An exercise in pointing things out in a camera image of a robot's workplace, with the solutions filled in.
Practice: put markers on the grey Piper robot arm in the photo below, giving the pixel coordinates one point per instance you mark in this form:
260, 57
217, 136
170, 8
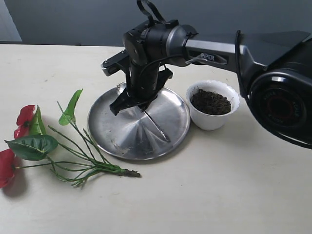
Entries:
274, 71

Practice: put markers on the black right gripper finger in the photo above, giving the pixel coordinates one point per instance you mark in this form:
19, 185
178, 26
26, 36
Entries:
122, 102
143, 106

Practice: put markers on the white bowl with soil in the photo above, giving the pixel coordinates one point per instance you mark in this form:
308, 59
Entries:
210, 122

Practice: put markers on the small steel spoon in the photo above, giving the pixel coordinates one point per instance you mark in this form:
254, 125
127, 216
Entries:
120, 88

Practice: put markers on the artificial red anthurium flowers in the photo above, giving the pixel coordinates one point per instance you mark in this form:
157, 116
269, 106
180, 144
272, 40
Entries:
32, 143

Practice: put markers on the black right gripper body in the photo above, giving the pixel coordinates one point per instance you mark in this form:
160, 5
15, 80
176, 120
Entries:
144, 83

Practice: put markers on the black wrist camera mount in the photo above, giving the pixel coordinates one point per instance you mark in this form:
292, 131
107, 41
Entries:
119, 61

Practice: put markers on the dark soil in pot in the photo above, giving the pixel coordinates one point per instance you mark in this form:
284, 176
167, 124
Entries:
210, 103

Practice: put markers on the round steel plate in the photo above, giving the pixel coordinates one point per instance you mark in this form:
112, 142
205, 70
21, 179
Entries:
131, 135

